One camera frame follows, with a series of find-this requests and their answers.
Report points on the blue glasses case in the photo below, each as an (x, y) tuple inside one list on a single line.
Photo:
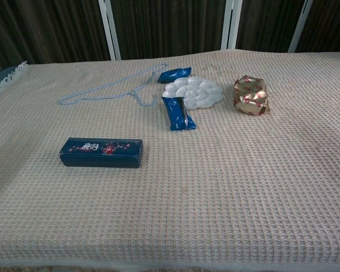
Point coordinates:
[(102, 158)]

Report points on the long blue snack packet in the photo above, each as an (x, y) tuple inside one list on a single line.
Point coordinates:
[(175, 113)]

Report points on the white flower paint palette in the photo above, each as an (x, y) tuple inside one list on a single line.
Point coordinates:
[(195, 92)]

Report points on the small blue snack packet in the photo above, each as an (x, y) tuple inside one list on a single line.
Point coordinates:
[(171, 75)]

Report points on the beige waffle blanket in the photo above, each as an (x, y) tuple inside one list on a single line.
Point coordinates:
[(215, 184)]

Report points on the gold foil snack bag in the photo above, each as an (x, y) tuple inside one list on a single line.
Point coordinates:
[(250, 96)]

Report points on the dark brown slatted panel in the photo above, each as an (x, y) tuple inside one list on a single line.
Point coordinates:
[(170, 25), (266, 22), (45, 28), (331, 22)]

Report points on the teal padded table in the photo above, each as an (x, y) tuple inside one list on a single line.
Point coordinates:
[(1, 78)]

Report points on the white frame post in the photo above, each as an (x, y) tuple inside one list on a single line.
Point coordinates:
[(300, 25), (231, 22), (110, 28)]

